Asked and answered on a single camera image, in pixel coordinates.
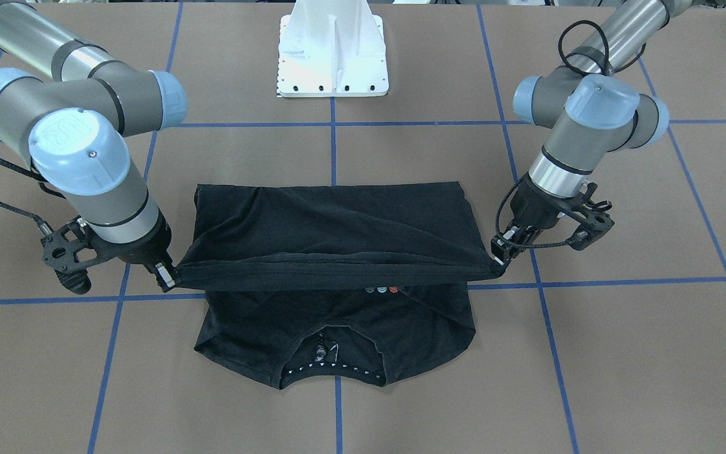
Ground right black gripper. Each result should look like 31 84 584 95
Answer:
95 211 178 293

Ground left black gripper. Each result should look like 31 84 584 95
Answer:
490 175 591 264

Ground black graphic t-shirt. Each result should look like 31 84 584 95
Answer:
176 182 498 390

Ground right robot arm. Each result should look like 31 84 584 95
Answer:
0 1 187 295

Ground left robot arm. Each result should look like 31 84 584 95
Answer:
492 1 692 268

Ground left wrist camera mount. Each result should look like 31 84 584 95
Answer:
563 182 614 251

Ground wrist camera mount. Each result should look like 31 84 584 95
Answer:
563 182 614 251
37 216 93 295

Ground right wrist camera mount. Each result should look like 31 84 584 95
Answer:
37 216 93 295

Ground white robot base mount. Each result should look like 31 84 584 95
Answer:
277 1 389 98

